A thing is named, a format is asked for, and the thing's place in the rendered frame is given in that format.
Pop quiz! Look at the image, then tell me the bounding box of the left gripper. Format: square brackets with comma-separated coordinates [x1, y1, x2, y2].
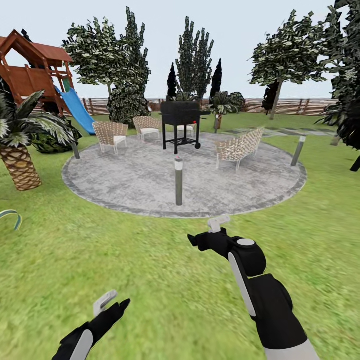
[94, 298, 131, 337]

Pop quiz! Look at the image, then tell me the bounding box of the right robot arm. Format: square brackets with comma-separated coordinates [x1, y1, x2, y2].
[187, 214, 320, 360]

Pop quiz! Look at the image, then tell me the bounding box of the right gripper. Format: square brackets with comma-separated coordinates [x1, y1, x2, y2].
[187, 227, 228, 254]

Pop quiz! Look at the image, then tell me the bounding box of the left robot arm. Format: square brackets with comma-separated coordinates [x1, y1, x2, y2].
[52, 289, 131, 360]

